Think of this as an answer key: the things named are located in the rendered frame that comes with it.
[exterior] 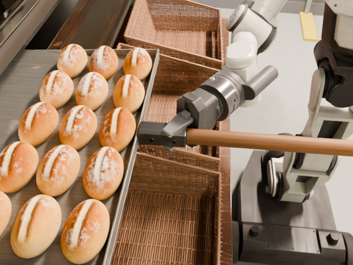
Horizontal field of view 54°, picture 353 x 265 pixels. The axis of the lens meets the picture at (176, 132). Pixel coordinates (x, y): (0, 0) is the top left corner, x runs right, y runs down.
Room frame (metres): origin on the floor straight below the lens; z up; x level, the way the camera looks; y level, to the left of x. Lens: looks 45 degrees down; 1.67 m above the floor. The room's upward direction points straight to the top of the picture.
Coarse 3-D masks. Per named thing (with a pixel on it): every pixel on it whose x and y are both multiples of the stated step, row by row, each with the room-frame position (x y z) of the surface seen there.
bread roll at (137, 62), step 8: (136, 48) 0.69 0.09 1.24; (128, 56) 0.67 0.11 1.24; (136, 56) 0.66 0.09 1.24; (144, 56) 0.67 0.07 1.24; (128, 64) 0.64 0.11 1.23; (136, 64) 0.64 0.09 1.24; (144, 64) 0.65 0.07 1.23; (128, 72) 0.63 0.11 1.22; (136, 72) 0.63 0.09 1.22; (144, 72) 0.64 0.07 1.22
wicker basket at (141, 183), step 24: (144, 168) 0.75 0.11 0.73; (168, 168) 0.74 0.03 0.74; (192, 168) 0.73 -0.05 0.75; (144, 192) 0.75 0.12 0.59; (168, 192) 0.74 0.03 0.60; (192, 192) 0.73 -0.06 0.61; (216, 192) 0.69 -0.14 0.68; (144, 216) 0.65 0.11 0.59; (168, 216) 0.65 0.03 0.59; (192, 216) 0.65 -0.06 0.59; (216, 216) 0.59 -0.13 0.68; (120, 240) 0.55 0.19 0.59; (144, 240) 0.56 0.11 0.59; (168, 240) 0.55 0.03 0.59; (192, 240) 0.55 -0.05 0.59; (216, 240) 0.48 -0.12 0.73; (120, 264) 0.47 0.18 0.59; (144, 264) 0.47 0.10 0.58; (192, 264) 0.47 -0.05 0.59; (216, 264) 0.41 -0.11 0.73
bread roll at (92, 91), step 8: (80, 80) 0.58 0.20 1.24; (88, 80) 0.57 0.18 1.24; (96, 80) 0.57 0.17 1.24; (104, 80) 0.59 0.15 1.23; (80, 88) 0.55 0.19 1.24; (88, 88) 0.55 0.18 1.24; (96, 88) 0.56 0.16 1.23; (104, 88) 0.57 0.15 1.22; (80, 96) 0.54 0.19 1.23; (88, 96) 0.54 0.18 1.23; (96, 96) 0.54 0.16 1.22; (104, 96) 0.56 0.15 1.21; (80, 104) 0.53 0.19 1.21; (88, 104) 0.53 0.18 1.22; (96, 104) 0.54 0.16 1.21
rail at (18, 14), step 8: (16, 0) 0.51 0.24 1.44; (24, 0) 0.51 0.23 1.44; (32, 0) 0.52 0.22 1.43; (8, 8) 0.48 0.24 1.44; (16, 8) 0.48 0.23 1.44; (24, 8) 0.49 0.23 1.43; (0, 16) 0.46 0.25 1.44; (8, 16) 0.45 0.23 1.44; (16, 16) 0.47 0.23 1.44; (24, 16) 0.48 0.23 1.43; (0, 24) 0.43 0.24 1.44; (8, 24) 0.44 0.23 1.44; (16, 24) 0.46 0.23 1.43; (0, 32) 0.42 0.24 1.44; (8, 32) 0.43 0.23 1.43; (0, 40) 0.41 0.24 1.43
